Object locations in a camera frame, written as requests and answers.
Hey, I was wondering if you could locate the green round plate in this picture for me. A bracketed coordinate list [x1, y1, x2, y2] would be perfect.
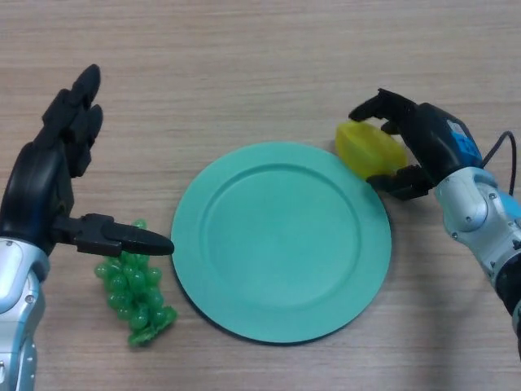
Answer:
[170, 140, 392, 345]

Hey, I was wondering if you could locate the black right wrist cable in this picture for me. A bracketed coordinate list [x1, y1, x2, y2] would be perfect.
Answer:
[479, 130, 519, 195]

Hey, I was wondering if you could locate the green grape bunch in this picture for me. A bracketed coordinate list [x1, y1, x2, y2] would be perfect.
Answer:
[94, 217, 179, 350]

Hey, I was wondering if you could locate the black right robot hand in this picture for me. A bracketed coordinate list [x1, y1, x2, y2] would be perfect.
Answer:
[348, 87, 485, 202]

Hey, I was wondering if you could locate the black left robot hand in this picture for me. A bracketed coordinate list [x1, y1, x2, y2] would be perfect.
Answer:
[0, 63, 176, 258]

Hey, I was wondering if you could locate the yellow starfruit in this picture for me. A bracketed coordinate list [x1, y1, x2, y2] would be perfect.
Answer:
[335, 120, 409, 179]

